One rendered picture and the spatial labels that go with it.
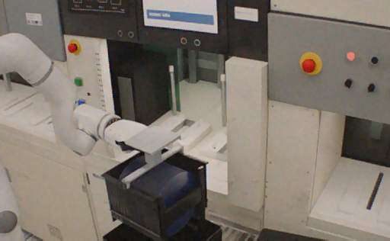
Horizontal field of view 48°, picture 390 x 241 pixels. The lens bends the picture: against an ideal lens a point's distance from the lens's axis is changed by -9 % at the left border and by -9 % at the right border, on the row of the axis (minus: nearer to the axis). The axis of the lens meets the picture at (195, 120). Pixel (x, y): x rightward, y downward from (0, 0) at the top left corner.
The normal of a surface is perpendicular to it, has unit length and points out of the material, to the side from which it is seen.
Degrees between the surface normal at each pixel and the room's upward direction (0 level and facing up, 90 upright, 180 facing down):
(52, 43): 90
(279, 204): 90
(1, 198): 62
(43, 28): 90
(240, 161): 90
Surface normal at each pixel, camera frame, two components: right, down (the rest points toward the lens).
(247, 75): -0.51, 0.41
